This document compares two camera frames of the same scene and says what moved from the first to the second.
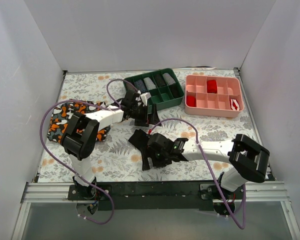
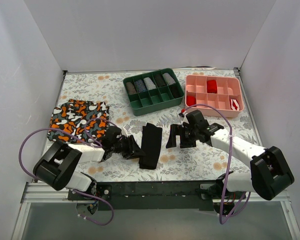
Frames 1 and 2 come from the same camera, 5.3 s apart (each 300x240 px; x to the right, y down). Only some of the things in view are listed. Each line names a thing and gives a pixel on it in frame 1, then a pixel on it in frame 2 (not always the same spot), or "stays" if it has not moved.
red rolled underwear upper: [212, 86] stays
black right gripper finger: [146, 153] to [175, 130]
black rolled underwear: [176, 90] stays
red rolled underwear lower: [191, 101] stays
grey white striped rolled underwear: [168, 79] stays
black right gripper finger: [161, 162] to [188, 142]
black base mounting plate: [155, 195] stays
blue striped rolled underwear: [140, 86] stays
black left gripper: [145, 116] to [128, 146]
